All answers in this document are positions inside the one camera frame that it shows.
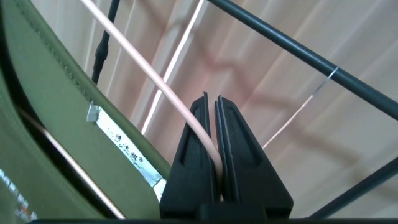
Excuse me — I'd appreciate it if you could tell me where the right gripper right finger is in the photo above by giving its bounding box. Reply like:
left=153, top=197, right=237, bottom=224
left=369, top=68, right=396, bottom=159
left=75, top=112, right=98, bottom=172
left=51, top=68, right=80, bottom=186
left=214, top=95, right=294, bottom=218

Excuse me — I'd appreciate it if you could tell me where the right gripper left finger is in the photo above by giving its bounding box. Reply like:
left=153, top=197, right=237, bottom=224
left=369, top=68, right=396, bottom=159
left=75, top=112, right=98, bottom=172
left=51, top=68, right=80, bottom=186
left=159, top=91, right=223, bottom=218

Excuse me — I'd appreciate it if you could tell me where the green short-sleeved shirt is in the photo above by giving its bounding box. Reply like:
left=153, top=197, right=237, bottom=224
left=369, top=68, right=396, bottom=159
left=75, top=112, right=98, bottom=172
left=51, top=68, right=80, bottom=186
left=0, top=0, right=172, bottom=220

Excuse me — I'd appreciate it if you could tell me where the black clothes rack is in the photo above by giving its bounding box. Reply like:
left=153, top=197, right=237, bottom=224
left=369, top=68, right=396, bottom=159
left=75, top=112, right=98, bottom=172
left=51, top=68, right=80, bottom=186
left=91, top=0, right=398, bottom=219

